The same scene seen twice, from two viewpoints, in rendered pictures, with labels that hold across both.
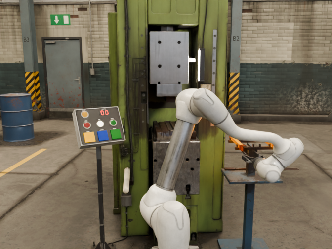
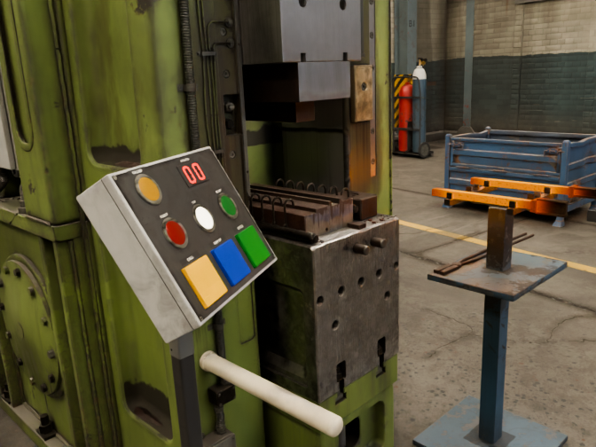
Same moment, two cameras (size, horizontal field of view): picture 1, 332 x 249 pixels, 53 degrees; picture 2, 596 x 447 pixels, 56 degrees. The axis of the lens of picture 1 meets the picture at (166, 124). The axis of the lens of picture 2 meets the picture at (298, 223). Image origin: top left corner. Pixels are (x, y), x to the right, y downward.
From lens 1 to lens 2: 1.83 m
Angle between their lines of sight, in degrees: 39
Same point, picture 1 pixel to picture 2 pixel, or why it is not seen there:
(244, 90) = not seen: hidden behind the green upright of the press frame
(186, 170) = (378, 301)
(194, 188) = (392, 343)
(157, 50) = not seen: outside the picture
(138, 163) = (233, 327)
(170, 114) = not seen: hidden behind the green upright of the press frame
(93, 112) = (168, 179)
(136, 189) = (234, 407)
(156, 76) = (297, 36)
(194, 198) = (391, 368)
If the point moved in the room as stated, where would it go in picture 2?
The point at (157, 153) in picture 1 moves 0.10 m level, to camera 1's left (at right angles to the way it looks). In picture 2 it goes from (324, 278) to (294, 289)
